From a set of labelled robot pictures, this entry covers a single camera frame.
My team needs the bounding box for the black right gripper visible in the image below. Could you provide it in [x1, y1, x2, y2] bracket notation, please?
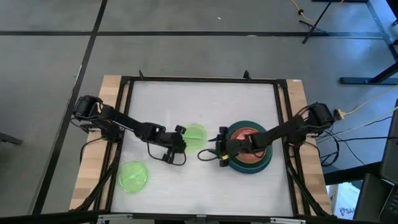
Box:
[219, 126, 249, 168]

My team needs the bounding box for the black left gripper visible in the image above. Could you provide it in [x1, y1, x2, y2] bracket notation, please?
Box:
[157, 124, 187, 164]

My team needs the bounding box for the translucent green plastic plate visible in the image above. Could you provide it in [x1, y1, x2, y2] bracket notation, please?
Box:
[182, 123, 208, 153]
[118, 160, 149, 194]

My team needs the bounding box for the orange plastic plate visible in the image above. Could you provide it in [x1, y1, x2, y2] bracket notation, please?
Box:
[233, 127, 268, 165]

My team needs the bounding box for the black plastic plate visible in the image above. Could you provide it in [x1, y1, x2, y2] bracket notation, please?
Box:
[230, 125, 270, 166]

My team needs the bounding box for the large dark teal plate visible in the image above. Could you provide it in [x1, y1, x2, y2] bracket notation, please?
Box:
[228, 149, 274, 175]

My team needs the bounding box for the large teal green plate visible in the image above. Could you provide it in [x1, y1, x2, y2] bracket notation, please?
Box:
[226, 120, 274, 167]

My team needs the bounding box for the white table mat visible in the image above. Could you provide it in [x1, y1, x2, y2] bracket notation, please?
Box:
[111, 81, 295, 218]

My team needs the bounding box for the white printed cardboard box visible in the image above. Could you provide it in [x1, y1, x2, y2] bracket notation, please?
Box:
[326, 182, 361, 220]

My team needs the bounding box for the black tripod stand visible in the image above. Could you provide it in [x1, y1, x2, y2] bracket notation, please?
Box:
[298, 0, 333, 44]

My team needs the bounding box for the black case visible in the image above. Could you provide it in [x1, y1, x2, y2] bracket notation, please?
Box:
[353, 172, 398, 223]

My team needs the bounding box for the grey furniture leg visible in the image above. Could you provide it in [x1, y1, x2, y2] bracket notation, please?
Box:
[0, 132, 24, 146]

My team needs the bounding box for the dark grey monitor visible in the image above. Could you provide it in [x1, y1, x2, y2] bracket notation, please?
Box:
[379, 99, 398, 185]

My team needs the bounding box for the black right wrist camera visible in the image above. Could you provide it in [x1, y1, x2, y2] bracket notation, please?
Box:
[207, 136, 226, 156]

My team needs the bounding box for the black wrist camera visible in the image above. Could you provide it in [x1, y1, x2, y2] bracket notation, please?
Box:
[177, 135, 188, 154]
[207, 136, 226, 156]

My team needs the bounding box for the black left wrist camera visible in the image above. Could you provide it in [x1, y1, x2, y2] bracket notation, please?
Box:
[177, 135, 188, 154]

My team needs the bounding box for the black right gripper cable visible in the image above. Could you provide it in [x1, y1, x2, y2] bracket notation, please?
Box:
[197, 148, 220, 162]

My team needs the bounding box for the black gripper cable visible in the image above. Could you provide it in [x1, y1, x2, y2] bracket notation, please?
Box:
[146, 136, 187, 166]
[197, 148, 220, 162]

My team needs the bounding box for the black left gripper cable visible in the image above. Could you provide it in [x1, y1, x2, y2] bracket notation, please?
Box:
[146, 136, 187, 166]

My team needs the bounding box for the black metal table frame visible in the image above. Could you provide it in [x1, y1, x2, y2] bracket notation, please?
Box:
[74, 70, 332, 218]

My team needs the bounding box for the black left arm base cable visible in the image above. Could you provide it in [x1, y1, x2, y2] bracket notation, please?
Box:
[79, 136, 105, 164]

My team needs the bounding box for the black floor cable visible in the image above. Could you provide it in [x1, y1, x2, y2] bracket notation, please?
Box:
[322, 135, 398, 141]
[320, 138, 366, 167]

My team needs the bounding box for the cream power cable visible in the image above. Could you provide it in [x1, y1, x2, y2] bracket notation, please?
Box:
[317, 106, 398, 139]
[343, 85, 398, 116]

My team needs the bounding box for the black overhead frame beam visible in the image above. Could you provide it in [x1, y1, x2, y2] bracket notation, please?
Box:
[0, 210, 398, 224]

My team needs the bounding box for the dark blue desk frame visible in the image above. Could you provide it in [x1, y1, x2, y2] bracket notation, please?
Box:
[312, 0, 398, 85]

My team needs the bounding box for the yellow floor cable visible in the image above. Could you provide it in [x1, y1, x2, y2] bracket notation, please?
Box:
[289, 0, 317, 22]

